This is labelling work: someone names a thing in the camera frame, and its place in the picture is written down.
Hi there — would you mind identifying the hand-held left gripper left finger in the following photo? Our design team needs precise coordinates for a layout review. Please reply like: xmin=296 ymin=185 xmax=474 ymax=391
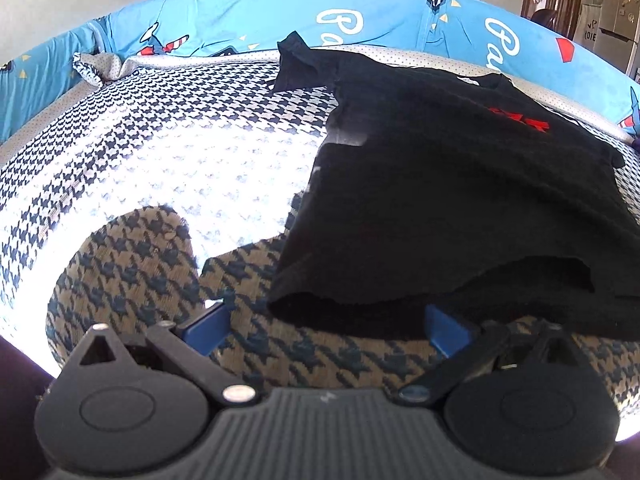
xmin=66 ymin=303 xmax=261 ymax=408

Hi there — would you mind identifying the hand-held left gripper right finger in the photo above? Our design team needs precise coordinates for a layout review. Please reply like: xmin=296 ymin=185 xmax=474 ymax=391
xmin=394 ymin=304 xmax=587 ymax=408

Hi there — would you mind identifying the black t-shirt with red print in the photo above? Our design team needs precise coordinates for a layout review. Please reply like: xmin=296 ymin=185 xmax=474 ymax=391
xmin=267 ymin=31 xmax=640 ymax=341

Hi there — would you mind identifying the blue printed cushion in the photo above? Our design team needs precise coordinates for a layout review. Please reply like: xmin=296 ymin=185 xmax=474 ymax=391
xmin=0 ymin=0 xmax=640 ymax=143

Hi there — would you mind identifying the white printed box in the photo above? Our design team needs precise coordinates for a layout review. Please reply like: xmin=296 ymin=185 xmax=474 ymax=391
xmin=580 ymin=4 xmax=603 ymax=46

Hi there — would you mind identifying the silver refrigerator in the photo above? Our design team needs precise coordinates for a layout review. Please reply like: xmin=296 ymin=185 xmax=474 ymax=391
xmin=597 ymin=0 xmax=640 ymax=76

